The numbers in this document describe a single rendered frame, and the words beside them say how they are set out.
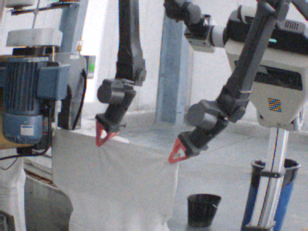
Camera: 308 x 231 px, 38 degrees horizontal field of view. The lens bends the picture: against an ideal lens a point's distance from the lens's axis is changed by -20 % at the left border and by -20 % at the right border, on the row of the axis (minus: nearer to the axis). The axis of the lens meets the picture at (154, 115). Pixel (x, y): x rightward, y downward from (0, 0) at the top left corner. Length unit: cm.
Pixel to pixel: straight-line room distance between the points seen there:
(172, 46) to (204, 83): 92
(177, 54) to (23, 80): 901
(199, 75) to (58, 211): 830
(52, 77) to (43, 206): 110
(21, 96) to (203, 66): 907
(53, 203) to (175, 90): 820
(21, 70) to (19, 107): 11
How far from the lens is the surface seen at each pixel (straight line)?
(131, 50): 155
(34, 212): 243
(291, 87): 178
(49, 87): 136
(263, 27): 128
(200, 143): 146
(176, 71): 1031
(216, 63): 1022
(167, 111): 1043
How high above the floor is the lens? 135
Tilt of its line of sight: 7 degrees down
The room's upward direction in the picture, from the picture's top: 5 degrees clockwise
